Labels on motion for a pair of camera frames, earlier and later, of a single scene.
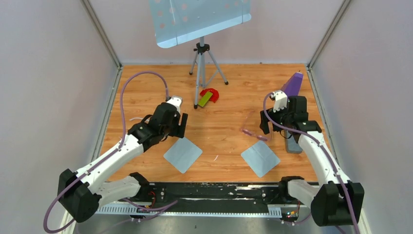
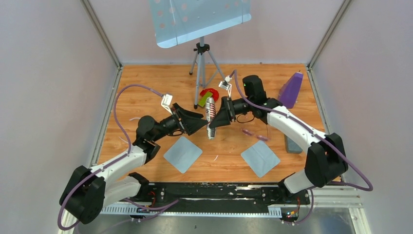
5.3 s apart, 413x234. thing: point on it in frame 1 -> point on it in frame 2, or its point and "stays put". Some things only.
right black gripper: (264, 125) -> (224, 116)
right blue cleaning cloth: (261, 158) stays put
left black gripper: (180, 133) -> (194, 124)
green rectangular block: (205, 99) stays put
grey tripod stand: (207, 68) stays put
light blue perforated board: (176, 21) stays put
